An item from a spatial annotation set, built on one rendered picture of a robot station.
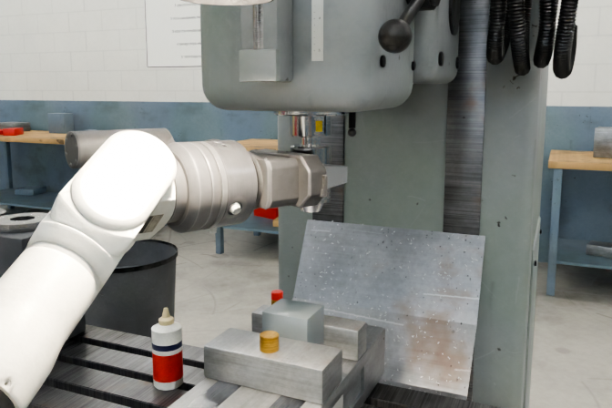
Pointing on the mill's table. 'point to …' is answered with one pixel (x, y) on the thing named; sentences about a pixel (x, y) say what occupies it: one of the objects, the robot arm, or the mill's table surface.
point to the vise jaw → (274, 365)
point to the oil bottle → (167, 352)
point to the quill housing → (321, 38)
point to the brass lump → (269, 341)
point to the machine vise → (363, 368)
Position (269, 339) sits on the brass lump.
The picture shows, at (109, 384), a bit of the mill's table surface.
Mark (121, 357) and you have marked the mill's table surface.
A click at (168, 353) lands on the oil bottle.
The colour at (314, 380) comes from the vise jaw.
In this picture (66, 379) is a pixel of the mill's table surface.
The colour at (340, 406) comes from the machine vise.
